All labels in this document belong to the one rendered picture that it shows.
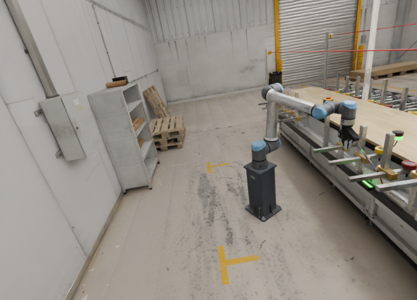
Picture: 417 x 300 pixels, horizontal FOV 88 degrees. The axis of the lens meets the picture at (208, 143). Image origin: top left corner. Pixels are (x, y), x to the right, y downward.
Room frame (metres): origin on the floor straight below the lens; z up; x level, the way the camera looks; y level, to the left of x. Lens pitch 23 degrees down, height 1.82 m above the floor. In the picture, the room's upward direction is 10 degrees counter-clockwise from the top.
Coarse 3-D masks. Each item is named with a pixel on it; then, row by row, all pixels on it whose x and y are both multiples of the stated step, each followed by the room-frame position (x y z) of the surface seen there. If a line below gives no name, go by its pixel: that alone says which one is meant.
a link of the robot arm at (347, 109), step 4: (344, 100) 1.50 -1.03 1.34; (348, 100) 1.50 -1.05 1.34; (352, 100) 1.48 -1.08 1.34; (340, 104) 1.50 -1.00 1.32; (344, 104) 1.46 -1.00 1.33; (348, 104) 1.44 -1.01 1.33; (352, 104) 1.43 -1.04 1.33; (356, 104) 1.43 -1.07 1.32; (340, 108) 1.48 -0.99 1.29; (344, 108) 1.45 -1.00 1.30; (348, 108) 1.43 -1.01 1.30; (352, 108) 1.42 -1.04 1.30; (356, 108) 1.43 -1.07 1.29; (340, 112) 1.48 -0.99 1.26; (344, 112) 1.45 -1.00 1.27; (348, 112) 1.43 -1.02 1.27; (352, 112) 1.42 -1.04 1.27; (344, 116) 1.45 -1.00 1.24; (348, 116) 1.43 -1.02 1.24; (352, 116) 1.42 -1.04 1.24
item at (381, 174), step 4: (376, 172) 1.25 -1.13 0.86; (380, 172) 1.24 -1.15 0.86; (384, 172) 1.23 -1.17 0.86; (400, 172) 1.22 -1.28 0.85; (404, 172) 1.22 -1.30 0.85; (408, 172) 1.21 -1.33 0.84; (352, 176) 1.25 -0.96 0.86; (356, 176) 1.24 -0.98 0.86; (360, 176) 1.24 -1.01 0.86; (364, 176) 1.23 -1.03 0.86; (368, 176) 1.22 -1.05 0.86; (372, 176) 1.22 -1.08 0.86; (376, 176) 1.22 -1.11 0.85; (380, 176) 1.22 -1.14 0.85; (384, 176) 1.22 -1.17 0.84; (348, 180) 1.24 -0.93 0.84; (352, 180) 1.22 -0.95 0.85; (356, 180) 1.22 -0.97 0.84; (360, 180) 1.22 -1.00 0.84
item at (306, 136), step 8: (280, 112) 3.47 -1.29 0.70; (296, 128) 2.69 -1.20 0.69; (304, 136) 2.45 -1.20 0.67; (312, 136) 2.34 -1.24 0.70; (312, 144) 2.24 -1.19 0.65; (320, 144) 2.10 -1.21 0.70; (320, 152) 2.06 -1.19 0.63; (328, 152) 1.91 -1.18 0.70; (336, 152) 1.87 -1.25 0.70; (344, 168) 1.64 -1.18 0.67; (352, 168) 1.57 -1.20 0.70; (376, 192) 1.26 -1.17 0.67; (392, 192) 1.20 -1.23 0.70; (384, 200) 1.18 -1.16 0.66; (392, 200) 1.13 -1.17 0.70; (400, 200) 1.12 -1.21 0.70; (392, 208) 1.11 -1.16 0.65; (400, 208) 1.06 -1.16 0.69; (408, 208) 1.02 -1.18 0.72; (400, 216) 1.04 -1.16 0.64; (408, 216) 0.99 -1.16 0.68; (408, 224) 0.98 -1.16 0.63; (416, 224) 0.94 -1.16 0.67
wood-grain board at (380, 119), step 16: (304, 96) 3.49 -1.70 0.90; (320, 96) 3.33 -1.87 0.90; (336, 96) 3.17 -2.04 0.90; (368, 112) 2.30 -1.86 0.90; (384, 112) 2.22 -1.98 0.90; (400, 112) 2.14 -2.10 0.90; (352, 128) 1.94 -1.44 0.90; (368, 128) 1.88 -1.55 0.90; (384, 128) 1.83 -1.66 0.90; (400, 128) 1.77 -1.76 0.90; (416, 128) 1.72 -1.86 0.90; (400, 144) 1.49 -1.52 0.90; (416, 144) 1.45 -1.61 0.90; (416, 160) 1.26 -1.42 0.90
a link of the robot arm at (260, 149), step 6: (252, 144) 2.06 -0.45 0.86; (258, 144) 2.01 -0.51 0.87; (264, 144) 2.00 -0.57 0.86; (252, 150) 2.03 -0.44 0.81; (258, 150) 1.98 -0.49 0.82; (264, 150) 1.99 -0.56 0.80; (270, 150) 2.03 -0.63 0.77; (252, 156) 2.05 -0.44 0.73; (258, 156) 1.98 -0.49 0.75; (264, 156) 1.99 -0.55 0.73
